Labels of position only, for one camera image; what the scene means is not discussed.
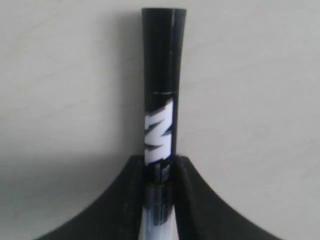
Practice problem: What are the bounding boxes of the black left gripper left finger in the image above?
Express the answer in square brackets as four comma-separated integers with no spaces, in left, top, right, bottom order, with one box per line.
[40,155,145,240]

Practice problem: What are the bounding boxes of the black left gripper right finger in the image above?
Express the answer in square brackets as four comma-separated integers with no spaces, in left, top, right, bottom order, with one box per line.
[173,155,275,240]

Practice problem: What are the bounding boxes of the black and white marker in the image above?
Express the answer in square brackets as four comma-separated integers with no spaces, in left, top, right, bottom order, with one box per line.
[141,7,187,240]

